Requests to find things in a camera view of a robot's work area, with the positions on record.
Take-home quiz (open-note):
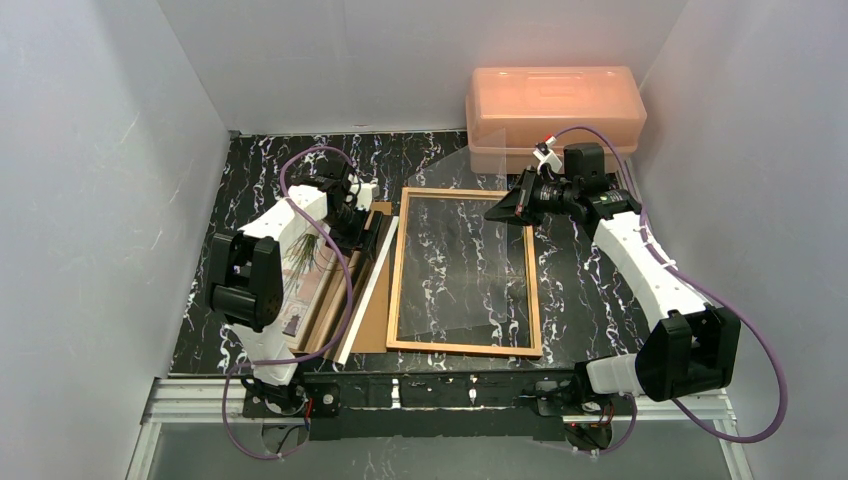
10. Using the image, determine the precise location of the clear acrylic sheet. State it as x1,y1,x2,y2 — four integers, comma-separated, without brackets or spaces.
400,128,521,334

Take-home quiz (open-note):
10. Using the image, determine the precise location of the wooden picture frame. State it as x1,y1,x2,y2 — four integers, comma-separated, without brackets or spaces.
386,186,543,358

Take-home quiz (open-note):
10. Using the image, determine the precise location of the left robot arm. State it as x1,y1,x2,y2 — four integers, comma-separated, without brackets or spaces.
206,167,384,415

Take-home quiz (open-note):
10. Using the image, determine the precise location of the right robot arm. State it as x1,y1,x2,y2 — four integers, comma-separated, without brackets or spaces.
484,140,741,407

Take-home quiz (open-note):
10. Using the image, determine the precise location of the pink plastic storage box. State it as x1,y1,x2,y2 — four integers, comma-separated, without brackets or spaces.
465,66,647,174

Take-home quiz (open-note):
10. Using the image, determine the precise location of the brown backing board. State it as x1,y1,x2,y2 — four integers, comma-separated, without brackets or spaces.
291,201,395,356

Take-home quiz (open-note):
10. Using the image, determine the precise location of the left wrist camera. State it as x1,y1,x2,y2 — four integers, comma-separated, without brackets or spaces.
352,182,379,210

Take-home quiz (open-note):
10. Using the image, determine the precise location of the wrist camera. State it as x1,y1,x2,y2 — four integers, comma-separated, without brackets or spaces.
533,136,563,173
352,182,379,210

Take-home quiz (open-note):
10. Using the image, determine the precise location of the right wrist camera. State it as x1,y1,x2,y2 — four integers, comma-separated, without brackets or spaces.
533,136,563,173

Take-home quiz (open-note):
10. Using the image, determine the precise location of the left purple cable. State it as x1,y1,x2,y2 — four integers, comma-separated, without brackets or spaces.
221,145,355,464

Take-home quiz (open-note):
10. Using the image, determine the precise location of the purple cable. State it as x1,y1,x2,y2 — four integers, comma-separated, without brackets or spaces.
221,145,355,464
533,125,790,458

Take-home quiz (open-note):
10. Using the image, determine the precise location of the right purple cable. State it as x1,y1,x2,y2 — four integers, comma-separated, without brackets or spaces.
533,125,790,458

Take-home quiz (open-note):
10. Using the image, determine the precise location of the aluminium rail base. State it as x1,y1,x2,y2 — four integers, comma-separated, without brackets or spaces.
140,374,738,428

